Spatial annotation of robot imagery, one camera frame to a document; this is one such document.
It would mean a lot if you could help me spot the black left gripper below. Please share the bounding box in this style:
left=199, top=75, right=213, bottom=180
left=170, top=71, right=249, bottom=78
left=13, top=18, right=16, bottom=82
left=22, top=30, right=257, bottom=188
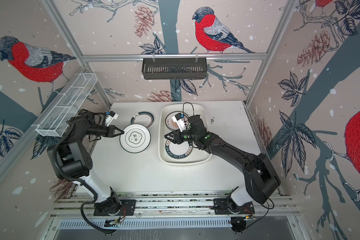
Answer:
left=86, top=125, right=124, bottom=138

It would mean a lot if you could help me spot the green rim plate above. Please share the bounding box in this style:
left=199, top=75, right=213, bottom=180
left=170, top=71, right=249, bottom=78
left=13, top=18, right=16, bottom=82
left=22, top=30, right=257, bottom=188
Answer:
left=165, top=140, right=193, bottom=160

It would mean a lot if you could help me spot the white plate flower outline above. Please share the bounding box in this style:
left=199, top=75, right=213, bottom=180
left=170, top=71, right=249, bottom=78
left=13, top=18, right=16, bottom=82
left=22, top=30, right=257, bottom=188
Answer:
left=120, top=124, right=151, bottom=154

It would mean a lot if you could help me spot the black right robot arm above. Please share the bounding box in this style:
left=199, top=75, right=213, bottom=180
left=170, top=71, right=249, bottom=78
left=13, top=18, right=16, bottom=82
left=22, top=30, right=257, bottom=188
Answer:
left=165, top=113, right=281, bottom=214

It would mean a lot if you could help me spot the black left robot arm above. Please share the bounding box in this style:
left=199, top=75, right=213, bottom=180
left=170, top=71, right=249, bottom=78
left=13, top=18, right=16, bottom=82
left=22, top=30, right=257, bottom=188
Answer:
left=48, top=110, right=126, bottom=216

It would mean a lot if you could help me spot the white plastic bin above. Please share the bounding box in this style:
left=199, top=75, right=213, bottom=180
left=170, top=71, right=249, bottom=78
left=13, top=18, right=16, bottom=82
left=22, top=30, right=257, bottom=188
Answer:
left=159, top=104, right=212, bottom=166

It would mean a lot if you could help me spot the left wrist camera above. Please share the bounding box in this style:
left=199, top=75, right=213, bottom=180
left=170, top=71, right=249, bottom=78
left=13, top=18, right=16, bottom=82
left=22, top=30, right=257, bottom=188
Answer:
left=105, top=111, right=119, bottom=127

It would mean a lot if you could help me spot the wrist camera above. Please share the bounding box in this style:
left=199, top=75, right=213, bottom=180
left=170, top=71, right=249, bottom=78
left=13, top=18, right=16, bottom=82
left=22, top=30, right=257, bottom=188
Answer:
left=105, top=111, right=119, bottom=127
left=172, top=113, right=187, bottom=132

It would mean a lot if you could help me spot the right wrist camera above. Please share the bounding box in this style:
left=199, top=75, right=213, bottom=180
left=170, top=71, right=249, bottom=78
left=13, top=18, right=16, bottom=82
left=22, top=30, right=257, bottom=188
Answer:
left=172, top=113, right=187, bottom=132

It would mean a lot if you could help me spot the white mesh wall shelf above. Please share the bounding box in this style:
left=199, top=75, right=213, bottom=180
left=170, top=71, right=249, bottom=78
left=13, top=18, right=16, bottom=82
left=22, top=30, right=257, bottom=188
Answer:
left=36, top=73, right=98, bottom=137

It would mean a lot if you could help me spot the black hanging wire basket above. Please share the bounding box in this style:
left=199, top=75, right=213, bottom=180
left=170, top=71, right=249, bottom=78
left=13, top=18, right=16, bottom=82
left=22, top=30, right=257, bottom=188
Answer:
left=142, top=58, right=208, bottom=80

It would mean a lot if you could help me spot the horizontal aluminium frame bar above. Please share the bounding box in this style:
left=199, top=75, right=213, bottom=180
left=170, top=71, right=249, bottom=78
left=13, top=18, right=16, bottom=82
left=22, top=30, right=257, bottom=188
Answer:
left=82, top=53, right=268, bottom=63

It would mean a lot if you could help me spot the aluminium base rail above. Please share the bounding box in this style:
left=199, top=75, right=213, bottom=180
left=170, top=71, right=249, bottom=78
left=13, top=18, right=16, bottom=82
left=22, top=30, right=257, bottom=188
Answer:
left=48, top=193, right=297, bottom=231

